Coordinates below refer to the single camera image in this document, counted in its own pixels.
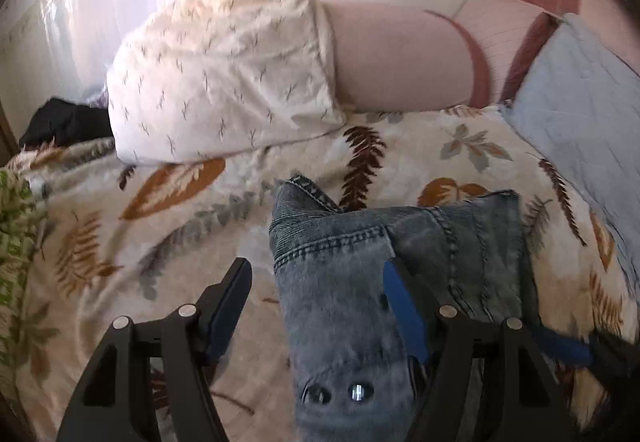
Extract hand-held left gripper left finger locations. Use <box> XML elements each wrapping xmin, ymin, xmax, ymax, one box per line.
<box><xmin>56</xmin><ymin>257</ymin><xmax>253</xmax><ymax>442</ymax></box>

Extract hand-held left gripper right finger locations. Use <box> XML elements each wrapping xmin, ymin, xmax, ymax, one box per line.
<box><xmin>382</xmin><ymin>258</ymin><xmax>576</xmax><ymax>442</ymax></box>

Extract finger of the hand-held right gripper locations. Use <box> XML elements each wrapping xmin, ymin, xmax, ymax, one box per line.
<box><xmin>529</xmin><ymin>325</ymin><xmax>597</xmax><ymax>368</ymax></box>

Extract blue denim pants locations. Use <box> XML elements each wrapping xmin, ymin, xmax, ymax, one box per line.
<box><xmin>268</xmin><ymin>175</ymin><xmax>544</xmax><ymax>442</ymax></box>

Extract leaf print blanket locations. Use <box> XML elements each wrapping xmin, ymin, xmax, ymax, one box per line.
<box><xmin>0</xmin><ymin>104</ymin><xmax>640</xmax><ymax>442</ymax></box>

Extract green patterned blanket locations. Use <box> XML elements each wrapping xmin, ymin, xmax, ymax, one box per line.
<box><xmin>0</xmin><ymin>169</ymin><xmax>49</xmax><ymax>354</ymax></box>

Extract light blue quilted blanket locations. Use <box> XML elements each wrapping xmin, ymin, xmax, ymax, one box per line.
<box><xmin>499</xmin><ymin>12</ymin><xmax>640</xmax><ymax>304</ymax></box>

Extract white patterned pillow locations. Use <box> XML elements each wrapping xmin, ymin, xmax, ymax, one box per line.
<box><xmin>105</xmin><ymin>0</ymin><xmax>349</xmax><ymax>166</ymax></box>

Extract pink bolster cushion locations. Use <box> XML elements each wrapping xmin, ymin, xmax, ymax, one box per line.
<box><xmin>325</xmin><ymin>0</ymin><xmax>494</xmax><ymax>113</ymax></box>

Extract black cloth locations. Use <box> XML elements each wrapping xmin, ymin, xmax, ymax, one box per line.
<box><xmin>18</xmin><ymin>97</ymin><xmax>114</xmax><ymax>148</ymax></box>

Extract pink striped bolster pillow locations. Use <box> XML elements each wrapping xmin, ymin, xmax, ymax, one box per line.
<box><xmin>452</xmin><ymin>0</ymin><xmax>637</xmax><ymax>104</ymax></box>

